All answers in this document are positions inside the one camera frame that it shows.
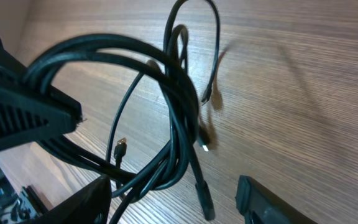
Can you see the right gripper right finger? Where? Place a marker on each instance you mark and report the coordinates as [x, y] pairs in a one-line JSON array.
[[257, 204]]

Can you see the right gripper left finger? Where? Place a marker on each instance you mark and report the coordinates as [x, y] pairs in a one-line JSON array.
[[89, 205]]

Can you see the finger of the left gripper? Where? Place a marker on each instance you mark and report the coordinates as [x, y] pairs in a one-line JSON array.
[[27, 115]]

